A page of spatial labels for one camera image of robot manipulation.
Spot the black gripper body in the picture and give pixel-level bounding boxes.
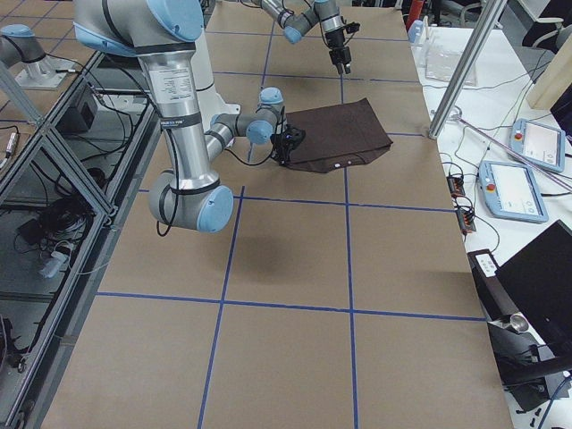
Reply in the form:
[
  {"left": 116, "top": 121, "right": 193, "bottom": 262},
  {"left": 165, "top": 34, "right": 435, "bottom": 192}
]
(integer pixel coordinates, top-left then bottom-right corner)
[
  {"left": 324, "top": 29, "right": 351, "bottom": 74},
  {"left": 271, "top": 127, "right": 299, "bottom": 165}
]

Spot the dark brown t-shirt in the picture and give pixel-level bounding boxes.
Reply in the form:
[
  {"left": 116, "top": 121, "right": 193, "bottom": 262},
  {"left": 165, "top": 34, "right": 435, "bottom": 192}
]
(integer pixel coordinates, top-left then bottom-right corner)
[{"left": 283, "top": 98, "right": 392, "bottom": 173}]

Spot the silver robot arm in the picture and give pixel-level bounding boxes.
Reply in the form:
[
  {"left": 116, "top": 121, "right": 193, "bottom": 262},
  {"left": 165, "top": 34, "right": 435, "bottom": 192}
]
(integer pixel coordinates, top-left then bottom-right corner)
[
  {"left": 249, "top": 0, "right": 360, "bottom": 75},
  {"left": 74, "top": 1, "right": 293, "bottom": 233}
]

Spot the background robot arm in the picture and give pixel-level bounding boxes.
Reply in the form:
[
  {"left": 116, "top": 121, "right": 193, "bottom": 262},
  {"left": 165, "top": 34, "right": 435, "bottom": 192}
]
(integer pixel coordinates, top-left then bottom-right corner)
[{"left": 1, "top": 24, "right": 67, "bottom": 89}]

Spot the red cylinder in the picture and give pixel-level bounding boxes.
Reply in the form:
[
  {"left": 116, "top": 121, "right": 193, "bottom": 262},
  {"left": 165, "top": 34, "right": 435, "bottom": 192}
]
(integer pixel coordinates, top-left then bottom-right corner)
[{"left": 407, "top": 0, "right": 425, "bottom": 28}]

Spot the clear plastic bag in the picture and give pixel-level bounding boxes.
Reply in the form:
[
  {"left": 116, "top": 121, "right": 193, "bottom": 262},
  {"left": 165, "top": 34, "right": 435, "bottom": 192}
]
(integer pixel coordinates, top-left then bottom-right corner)
[{"left": 425, "top": 45, "right": 463, "bottom": 82}]

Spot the lower teach pendant tablet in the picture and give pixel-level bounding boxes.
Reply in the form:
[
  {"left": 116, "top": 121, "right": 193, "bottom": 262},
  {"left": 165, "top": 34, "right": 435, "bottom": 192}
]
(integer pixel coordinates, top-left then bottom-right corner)
[{"left": 478, "top": 161, "right": 549, "bottom": 223}]

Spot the teach pendant tablet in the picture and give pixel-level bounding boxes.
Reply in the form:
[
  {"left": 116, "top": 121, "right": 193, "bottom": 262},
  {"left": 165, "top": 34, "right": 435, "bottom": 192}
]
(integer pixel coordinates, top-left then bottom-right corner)
[
  {"left": 509, "top": 119, "right": 567, "bottom": 173},
  {"left": 478, "top": 161, "right": 549, "bottom": 223}
]

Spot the reacher grabber stick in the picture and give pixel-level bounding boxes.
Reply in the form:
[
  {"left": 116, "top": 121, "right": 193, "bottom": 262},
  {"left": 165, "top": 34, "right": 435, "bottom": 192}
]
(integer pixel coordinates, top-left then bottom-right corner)
[{"left": 449, "top": 106, "right": 572, "bottom": 185}]

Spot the upper teach pendant tablet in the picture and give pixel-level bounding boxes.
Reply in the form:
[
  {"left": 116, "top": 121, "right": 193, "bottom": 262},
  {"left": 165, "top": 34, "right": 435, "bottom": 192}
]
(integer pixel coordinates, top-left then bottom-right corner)
[{"left": 509, "top": 119, "right": 567, "bottom": 173}]

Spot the black box with label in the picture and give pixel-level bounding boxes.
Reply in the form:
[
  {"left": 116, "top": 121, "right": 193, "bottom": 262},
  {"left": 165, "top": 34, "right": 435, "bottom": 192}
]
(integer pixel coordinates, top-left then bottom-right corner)
[{"left": 467, "top": 249, "right": 518, "bottom": 320}]

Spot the black monitor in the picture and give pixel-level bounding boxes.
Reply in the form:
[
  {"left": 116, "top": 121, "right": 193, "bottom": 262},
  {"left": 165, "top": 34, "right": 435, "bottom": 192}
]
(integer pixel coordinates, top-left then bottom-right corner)
[{"left": 497, "top": 220, "right": 571, "bottom": 356}]

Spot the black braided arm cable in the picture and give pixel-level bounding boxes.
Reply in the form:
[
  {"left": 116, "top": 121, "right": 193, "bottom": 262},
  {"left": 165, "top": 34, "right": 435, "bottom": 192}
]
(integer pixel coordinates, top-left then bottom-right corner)
[
  {"left": 154, "top": 105, "right": 287, "bottom": 237},
  {"left": 279, "top": 0, "right": 361, "bottom": 48}
]

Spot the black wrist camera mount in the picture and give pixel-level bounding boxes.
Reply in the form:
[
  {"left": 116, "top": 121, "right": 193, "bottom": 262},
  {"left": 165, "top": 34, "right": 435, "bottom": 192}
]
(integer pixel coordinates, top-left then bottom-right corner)
[
  {"left": 344, "top": 22, "right": 360, "bottom": 34},
  {"left": 283, "top": 126, "right": 306, "bottom": 147}
]

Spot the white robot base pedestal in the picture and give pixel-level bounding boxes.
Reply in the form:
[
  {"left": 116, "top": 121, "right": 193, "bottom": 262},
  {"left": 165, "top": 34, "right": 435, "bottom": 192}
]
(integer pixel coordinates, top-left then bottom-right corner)
[{"left": 187, "top": 0, "right": 242, "bottom": 148}]

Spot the aluminium frame post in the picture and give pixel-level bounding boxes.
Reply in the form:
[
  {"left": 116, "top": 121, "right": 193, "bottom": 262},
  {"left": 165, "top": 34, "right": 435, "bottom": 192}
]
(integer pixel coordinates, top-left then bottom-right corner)
[{"left": 428, "top": 0, "right": 507, "bottom": 139}]

